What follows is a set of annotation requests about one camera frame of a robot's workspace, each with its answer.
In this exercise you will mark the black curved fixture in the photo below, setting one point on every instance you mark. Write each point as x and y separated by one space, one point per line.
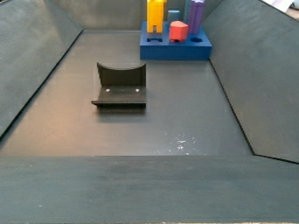
122 86

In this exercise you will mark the blue shape sorter base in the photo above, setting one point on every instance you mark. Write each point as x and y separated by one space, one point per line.
157 47

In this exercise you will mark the red pentagon block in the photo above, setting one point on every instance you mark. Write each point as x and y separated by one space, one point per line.
178 31

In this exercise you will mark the light blue cylinder block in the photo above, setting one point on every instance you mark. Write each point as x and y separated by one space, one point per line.
173 15

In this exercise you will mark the tall yellow rectangular block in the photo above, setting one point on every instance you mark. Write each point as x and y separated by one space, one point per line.
155 16

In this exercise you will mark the purple star block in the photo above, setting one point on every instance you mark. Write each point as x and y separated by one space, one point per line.
197 7

